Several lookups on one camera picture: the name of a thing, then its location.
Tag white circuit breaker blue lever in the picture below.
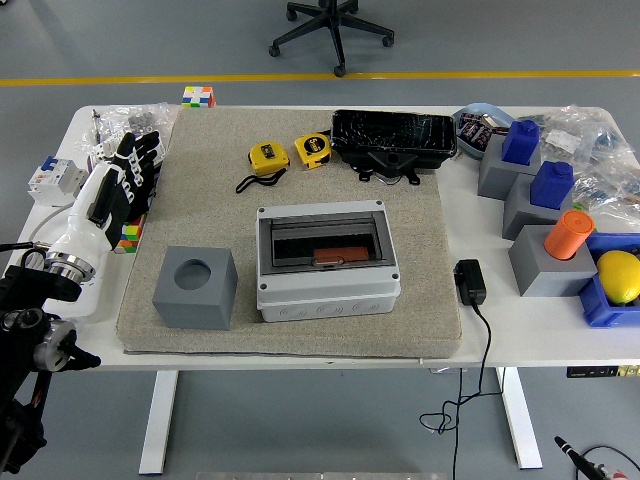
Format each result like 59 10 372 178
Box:
27 155 89 207

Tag black office chair base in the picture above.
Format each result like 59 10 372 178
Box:
268 0 396 79

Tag orange cylinder battery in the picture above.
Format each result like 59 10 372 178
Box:
543 209 597 262
312 244 371 266

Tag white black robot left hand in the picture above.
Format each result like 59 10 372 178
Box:
48 130 162 269

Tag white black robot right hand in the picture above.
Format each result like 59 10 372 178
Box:
553 434 609 480

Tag grey-brown mat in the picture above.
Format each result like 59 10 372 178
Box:
115 107 462 359

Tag grey block with round hole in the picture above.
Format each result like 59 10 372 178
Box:
151 244 239 331

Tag grey-white power strip cable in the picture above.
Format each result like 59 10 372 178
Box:
19 198 87 251

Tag white printed package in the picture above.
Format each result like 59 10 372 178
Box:
88 130 169 174

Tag blue plastic bin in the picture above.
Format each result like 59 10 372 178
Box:
578 232 640 330

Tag yellow tape measure black strap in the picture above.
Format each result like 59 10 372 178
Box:
235 142 291 195

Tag dark printed packet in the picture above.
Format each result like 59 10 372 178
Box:
458 112 494 150

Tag clear bag of parts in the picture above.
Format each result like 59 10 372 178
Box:
572 149 640 234
542 103 636 161

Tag black plastic tray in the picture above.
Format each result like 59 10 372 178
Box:
330 109 459 187

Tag clear bags of screws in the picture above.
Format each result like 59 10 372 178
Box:
74 102 181 156

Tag blue bottle-shaped block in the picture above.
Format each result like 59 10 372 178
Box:
501 119 542 166
529 160 575 211

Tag grey junction box clear lid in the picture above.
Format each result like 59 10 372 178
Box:
256 199 403 324

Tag white-faced colourful puzzle cube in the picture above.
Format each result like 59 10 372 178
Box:
181 85 217 109

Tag light blue bowl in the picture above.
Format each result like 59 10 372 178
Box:
452 102 516 161

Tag black table control panel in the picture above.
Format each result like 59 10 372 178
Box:
566 365 620 379

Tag white table leg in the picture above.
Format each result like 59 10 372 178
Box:
138 369 180 475
494 366 544 470

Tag black power adapter with cord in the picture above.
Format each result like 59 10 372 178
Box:
418 258 507 480

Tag white power strip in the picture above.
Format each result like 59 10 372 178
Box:
43 214 119 321

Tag grey block holder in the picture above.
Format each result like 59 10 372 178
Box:
501 173 575 241
477 134 544 201
508 224 599 298

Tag yellow lemon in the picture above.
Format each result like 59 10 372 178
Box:
597 250 640 306

